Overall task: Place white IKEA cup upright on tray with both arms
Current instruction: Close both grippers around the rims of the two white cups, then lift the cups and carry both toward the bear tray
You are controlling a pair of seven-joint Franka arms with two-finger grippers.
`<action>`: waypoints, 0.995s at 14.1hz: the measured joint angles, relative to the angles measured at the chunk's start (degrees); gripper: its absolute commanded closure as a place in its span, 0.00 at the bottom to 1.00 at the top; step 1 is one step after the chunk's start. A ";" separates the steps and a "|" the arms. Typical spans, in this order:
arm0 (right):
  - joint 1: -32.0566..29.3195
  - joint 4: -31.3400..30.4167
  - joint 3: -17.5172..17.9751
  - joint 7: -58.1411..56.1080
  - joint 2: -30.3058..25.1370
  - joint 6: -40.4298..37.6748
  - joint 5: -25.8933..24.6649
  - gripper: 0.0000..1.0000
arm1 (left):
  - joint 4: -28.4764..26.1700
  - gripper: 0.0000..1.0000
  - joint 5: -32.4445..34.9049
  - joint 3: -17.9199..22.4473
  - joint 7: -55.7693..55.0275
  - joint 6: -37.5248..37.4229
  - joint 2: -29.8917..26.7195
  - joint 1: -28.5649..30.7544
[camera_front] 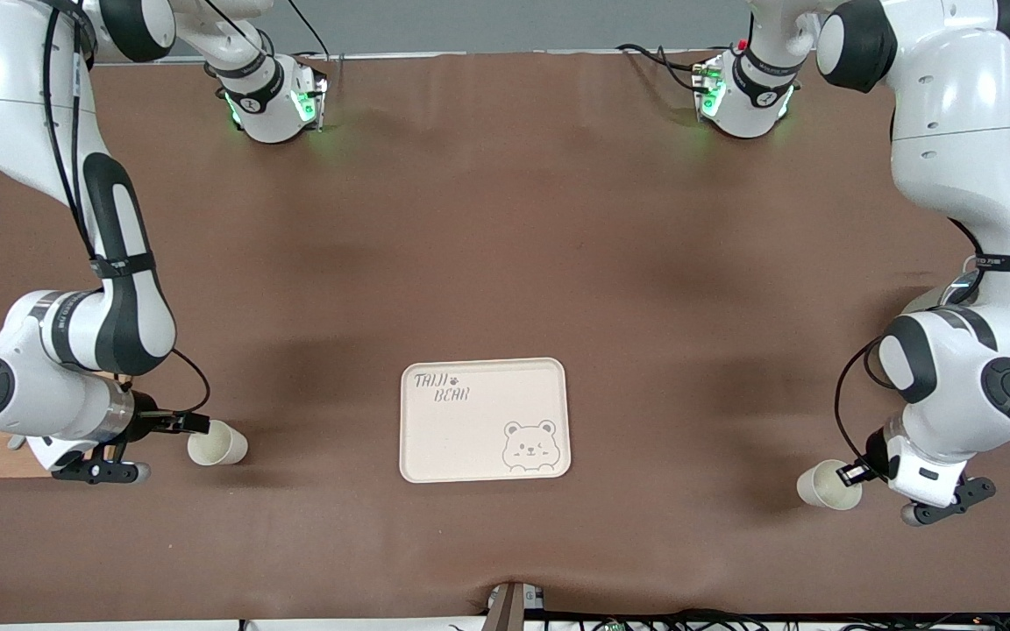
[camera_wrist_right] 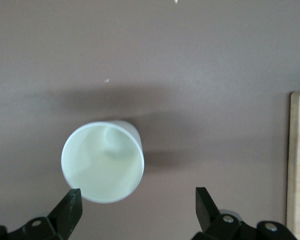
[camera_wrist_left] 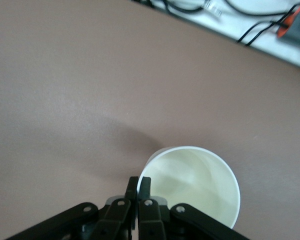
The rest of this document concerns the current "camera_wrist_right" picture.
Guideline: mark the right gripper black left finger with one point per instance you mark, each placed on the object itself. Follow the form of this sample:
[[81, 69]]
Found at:
[[65, 215]]

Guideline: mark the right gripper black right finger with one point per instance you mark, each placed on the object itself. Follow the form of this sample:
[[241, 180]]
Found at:
[[215, 225]]

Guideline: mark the white IKEA cup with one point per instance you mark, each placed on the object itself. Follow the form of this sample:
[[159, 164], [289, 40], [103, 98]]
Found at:
[[102, 170]]

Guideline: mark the brown tablecloth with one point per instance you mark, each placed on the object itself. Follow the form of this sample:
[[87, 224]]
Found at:
[[150, 50]]

